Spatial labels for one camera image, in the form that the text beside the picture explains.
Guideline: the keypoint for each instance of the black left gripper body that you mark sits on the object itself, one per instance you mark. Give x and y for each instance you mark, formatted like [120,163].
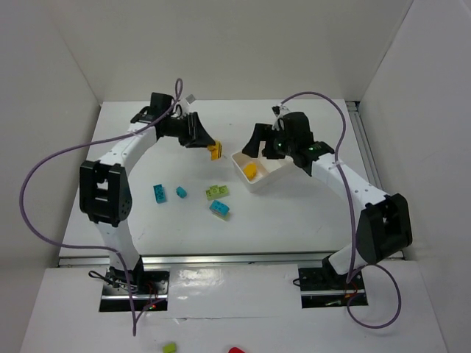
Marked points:
[190,129]

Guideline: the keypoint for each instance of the small teal lego block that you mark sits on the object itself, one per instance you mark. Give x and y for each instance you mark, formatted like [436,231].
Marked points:
[181,192]

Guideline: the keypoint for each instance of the green lego brick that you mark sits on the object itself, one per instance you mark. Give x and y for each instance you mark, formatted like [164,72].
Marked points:
[216,192]

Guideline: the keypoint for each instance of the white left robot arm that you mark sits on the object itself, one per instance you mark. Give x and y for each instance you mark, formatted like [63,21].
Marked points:
[104,191]

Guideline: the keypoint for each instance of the red object at edge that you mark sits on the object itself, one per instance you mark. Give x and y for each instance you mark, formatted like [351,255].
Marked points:
[236,350]

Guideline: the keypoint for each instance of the white three-compartment container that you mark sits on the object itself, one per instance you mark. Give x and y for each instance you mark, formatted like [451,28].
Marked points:
[269,171]

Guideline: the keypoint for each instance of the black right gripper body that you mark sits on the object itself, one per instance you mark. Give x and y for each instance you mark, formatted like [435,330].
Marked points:
[265,139]

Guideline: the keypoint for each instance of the light blue rounded lego block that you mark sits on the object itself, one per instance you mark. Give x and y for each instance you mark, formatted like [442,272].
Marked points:
[219,209]

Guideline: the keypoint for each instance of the green lego brick foreground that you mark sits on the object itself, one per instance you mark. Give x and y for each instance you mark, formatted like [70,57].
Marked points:
[170,348]

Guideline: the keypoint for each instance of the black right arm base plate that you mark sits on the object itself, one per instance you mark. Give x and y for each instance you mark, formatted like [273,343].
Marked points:
[321,290]

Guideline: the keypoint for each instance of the teal two-by-two lego brick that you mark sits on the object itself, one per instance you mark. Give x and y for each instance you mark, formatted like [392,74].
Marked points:
[159,192]

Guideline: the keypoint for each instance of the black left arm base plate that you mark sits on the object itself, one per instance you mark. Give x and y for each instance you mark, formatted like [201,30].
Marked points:
[154,290]

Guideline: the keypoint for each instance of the yellow striped lego brick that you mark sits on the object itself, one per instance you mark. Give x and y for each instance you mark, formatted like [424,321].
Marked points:
[215,150]

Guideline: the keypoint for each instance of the aluminium table edge rail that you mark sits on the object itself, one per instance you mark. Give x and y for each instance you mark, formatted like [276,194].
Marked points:
[203,259]

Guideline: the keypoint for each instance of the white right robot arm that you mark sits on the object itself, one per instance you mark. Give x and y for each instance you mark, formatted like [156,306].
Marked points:
[381,221]

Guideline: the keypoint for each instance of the yellow butterfly lego block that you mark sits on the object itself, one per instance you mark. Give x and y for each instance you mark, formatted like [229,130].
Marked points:
[250,171]

